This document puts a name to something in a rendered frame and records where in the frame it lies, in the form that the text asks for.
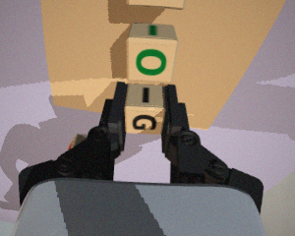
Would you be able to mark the beige letter block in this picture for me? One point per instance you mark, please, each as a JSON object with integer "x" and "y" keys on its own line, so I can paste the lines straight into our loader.
{"x": 145, "y": 109}
{"x": 165, "y": 4}
{"x": 151, "y": 52}
{"x": 76, "y": 140}

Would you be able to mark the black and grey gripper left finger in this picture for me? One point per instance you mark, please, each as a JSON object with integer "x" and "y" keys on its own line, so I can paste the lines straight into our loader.
{"x": 94, "y": 157}

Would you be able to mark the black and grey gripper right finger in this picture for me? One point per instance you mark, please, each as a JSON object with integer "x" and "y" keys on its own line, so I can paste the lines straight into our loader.
{"x": 195, "y": 163}

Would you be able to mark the tan flat mat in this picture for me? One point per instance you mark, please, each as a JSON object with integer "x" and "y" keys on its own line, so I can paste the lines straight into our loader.
{"x": 86, "y": 49}

